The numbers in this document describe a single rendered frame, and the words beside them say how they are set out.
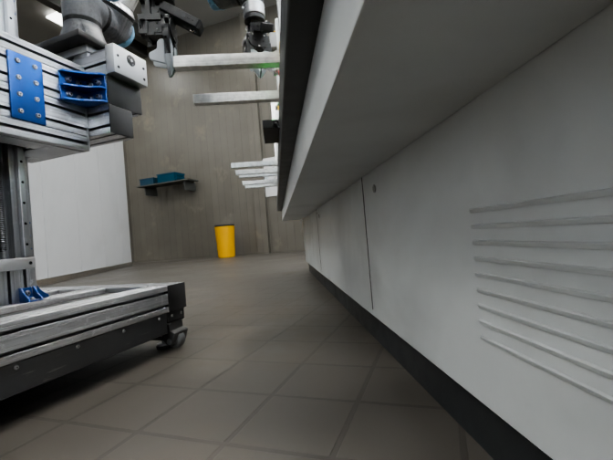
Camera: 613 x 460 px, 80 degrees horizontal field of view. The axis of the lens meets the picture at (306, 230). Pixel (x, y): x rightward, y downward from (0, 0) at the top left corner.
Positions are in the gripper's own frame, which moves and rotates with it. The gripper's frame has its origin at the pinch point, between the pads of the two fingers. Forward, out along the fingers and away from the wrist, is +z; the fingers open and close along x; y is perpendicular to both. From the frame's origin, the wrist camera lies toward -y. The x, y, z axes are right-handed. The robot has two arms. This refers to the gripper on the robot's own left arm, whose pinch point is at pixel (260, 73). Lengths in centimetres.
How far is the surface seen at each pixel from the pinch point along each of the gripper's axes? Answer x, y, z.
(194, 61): 24.9, -18.9, 8.2
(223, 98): 12.5, 3.2, 8.5
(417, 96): 9, -82, 40
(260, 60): 8.7, -24.8, 8.6
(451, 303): -4, -72, 69
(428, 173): -5, -68, 47
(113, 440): 48, -36, 92
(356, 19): 25, -94, 40
